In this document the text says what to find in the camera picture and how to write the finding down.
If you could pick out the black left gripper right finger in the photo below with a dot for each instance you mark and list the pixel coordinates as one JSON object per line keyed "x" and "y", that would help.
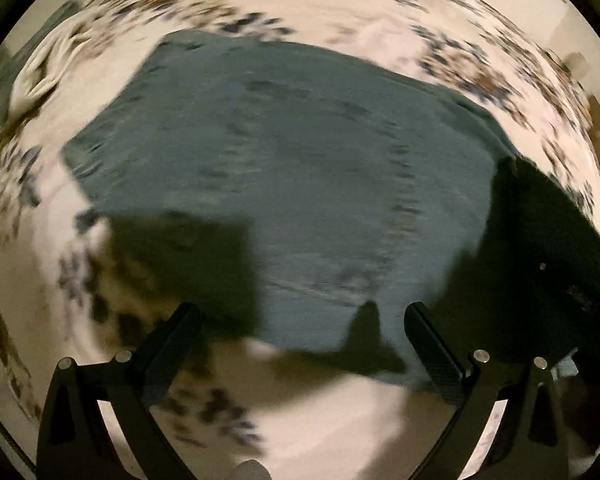
{"x": 507, "y": 422}

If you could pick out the blue denim pants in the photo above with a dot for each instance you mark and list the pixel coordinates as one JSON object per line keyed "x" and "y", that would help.
{"x": 283, "y": 192}

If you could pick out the floral patterned bed blanket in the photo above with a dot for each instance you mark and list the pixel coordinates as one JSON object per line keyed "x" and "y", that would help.
{"x": 173, "y": 407}

